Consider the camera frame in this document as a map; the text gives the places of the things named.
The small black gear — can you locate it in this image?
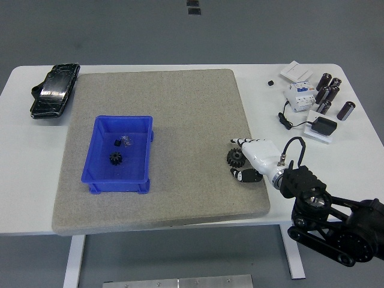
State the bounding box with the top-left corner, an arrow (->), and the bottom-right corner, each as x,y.
108,151 -> 124,166

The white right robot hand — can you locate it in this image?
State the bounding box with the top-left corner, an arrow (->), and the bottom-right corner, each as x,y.
230,137 -> 284,183

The black power adapter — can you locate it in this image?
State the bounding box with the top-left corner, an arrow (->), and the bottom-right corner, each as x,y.
311,116 -> 338,136

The black wrapped device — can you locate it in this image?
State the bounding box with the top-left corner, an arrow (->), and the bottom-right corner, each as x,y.
29,62 -> 81,120

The white table leg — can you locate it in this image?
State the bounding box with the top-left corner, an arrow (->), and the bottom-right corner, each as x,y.
62,235 -> 86,288
277,223 -> 306,280

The large black bevel gear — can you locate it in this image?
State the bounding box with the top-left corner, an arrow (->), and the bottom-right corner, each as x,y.
225,148 -> 247,168

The blue plastic box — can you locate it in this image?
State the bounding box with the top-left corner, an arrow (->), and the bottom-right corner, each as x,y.
80,115 -> 155,195

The black adapter cord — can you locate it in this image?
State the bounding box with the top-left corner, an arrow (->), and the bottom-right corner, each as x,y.
278,101 -> 316,131

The white circuit breaker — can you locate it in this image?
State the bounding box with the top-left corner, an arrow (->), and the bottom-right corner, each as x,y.
284,81 -> 317,113

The grey-brown mat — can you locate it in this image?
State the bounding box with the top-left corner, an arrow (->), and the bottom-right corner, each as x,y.
51,68 -> 271,237

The white switch panel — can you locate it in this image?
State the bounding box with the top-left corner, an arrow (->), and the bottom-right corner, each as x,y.
280,61 -> 313,82

